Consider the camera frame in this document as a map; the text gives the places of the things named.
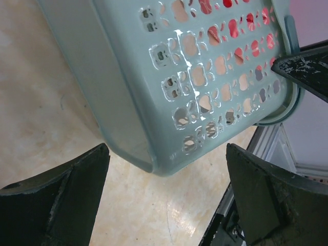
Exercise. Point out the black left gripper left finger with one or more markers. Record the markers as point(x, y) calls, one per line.
point(58, 206)

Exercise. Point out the pink patterned plastic bag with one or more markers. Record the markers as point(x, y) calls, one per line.
point(242, 32)

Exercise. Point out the large teal perforated basket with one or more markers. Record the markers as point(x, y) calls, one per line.
point(157, 96)

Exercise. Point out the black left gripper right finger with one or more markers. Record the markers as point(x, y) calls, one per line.
point(276, 206)

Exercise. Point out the aluminium frame rail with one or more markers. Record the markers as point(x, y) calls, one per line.
point(271, 144)

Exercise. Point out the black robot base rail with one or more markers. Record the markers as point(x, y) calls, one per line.
point(224, 227)

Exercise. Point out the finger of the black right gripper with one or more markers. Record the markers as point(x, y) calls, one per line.
point(307, 69)

